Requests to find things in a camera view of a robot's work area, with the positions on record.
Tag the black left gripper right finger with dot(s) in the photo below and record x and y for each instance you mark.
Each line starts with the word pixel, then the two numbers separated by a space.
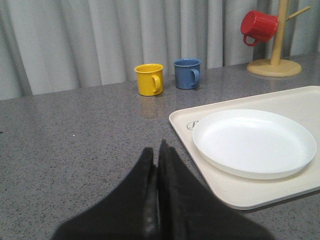
pixel 189 211

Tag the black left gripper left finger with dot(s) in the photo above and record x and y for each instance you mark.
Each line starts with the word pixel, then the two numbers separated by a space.
pixel 129 212

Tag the white round plate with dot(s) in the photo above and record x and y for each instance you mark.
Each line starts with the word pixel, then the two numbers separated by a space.
pixel 254 144

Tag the yellow enamel mug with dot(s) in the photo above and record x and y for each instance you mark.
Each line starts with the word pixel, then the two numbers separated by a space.
pixel 150 79

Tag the blue enamel mug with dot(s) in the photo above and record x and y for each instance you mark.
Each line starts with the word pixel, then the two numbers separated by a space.
pixel 187 73

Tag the cream rabbit serving tray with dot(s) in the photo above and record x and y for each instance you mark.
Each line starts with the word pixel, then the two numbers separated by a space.
pixel 300 104

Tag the wooden mug tree stand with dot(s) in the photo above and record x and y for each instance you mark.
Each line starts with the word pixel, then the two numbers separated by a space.
pixel 275 66

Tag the grey pleated curtain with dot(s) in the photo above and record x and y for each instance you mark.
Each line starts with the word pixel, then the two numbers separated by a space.
pixel 57 45

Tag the red enamel mug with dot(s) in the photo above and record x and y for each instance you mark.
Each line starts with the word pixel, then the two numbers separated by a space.
pixel 258 27

